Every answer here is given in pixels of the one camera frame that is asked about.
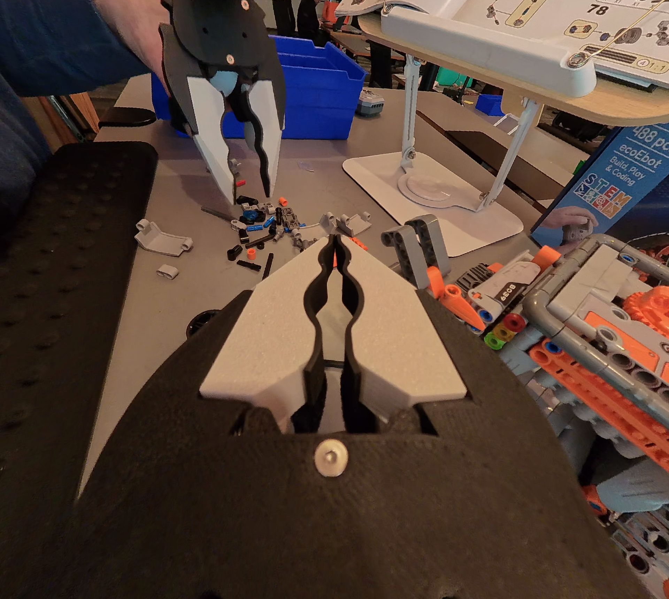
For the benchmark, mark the grey battery module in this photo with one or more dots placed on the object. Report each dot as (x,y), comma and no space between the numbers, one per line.
(370,104)

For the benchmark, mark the grey orange toy tracked robot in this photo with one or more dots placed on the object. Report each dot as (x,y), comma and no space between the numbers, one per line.
(590,316)

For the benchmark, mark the blue plastic bin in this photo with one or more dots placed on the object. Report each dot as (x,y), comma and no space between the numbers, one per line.
(319,97)

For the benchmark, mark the black chair armrest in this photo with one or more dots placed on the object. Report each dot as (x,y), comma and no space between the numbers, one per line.
(128,117)

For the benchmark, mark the dark grey frame connector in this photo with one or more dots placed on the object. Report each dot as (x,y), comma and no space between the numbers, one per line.
(289,217)

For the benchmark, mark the black dimpled pad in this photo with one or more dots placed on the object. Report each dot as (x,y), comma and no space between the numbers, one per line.
(68,274)

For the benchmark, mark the white book stand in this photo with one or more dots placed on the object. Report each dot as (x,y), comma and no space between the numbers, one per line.
(439,196)

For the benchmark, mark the dark grey axle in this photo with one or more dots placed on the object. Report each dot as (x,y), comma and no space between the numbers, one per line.
(217,212)

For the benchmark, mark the person's left forearm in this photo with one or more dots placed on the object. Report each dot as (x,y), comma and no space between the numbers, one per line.
(52,29)

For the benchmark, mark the small blue bin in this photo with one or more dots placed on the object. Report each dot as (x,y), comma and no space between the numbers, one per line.
(488,105)

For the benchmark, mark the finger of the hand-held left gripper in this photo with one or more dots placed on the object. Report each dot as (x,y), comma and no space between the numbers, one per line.
(206,123)
(269,128)

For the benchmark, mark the black pin connector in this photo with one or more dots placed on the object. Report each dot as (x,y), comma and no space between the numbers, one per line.
(235,252)

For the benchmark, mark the green box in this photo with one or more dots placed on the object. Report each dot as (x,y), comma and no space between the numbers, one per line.
(452,77)

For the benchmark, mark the blue transparent dome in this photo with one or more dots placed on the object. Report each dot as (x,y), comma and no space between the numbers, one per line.
(252,216)

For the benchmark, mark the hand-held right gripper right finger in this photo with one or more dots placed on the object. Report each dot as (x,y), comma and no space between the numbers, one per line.
(407,348)

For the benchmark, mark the black spoked wheel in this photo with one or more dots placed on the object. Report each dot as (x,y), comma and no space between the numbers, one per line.
(201,322)

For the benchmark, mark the orange sloped panel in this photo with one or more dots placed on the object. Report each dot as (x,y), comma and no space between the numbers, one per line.
(359,243)

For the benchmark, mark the person's left hand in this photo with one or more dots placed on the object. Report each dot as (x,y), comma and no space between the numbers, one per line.
(141,18)

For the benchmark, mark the blue kit box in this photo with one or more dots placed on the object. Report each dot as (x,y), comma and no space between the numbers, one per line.
(616,175)

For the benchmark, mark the grey curved panel piece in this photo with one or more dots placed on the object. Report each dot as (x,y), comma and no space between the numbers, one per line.
(162,242)
(234,163)
(329,222)
(356,225)

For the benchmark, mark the small grey beam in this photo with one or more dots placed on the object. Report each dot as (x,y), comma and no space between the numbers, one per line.
(167,272)

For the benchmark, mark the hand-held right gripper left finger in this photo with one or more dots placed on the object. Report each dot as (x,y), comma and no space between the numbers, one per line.
(261,348)

